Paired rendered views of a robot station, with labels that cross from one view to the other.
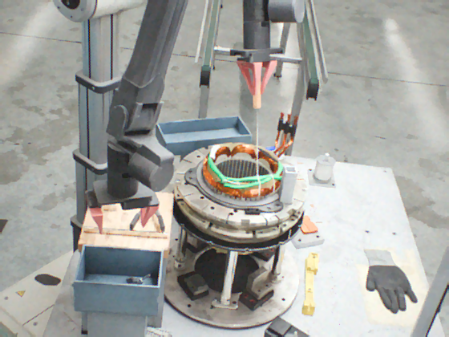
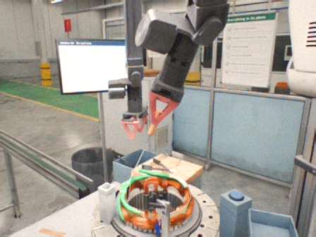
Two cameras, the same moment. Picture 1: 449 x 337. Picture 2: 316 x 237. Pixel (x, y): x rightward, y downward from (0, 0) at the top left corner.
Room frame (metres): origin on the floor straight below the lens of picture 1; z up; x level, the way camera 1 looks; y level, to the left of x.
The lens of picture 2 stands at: (1.59, -0.46, 1.49)
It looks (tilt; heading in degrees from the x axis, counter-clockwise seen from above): 15 degrees down; 131
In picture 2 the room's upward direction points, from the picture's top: straight up
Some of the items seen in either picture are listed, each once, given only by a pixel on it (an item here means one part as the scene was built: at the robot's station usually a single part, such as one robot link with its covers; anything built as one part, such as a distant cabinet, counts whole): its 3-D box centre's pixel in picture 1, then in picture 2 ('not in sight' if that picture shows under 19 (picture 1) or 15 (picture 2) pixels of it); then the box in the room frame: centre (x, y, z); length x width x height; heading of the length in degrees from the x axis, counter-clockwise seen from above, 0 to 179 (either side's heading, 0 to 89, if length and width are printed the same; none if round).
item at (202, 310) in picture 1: (227, 269); not in sight; (1.23, -0.06, 0.80); 0.39 x 0.39 x 0.01
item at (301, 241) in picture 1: (301, 229); not in sight; (1.44, -0.26, 0.79); 0.12 x 0.09 x 0.02; 26
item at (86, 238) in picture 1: (128, 221); (167, 171); (1.08, 0.19, 1.05); 0.20 x 0.19 x 0.02; 4
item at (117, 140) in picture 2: not in sight; (135, 117); (-0.80, 1.79, 0.60); 1.02 x 0.55 x 1.20; 1
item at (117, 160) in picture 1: (125, 154); (132, 91); (0.92, 0.17, 1.34); 0.07 x 0.06 x 0.07; 54
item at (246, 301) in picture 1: (256, 295); not in sight; (1.14, -0.14, 0.81); 0.08 x 0.05 x 0.02; 140
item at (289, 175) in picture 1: (288, 184); (107, 203); (1.18, -0.16, 1.14); 0.03 x 0.03 x 0.09; 8
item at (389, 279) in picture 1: (388, 278); not in sight; (1.29, -0.50, 0.79); 0.24 x 0.13 x 0.02; 1
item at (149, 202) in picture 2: (286, 127); (156, 199); (1.32, -0.15, 1.21); 0.04 x 0.04 x 0.03; 8
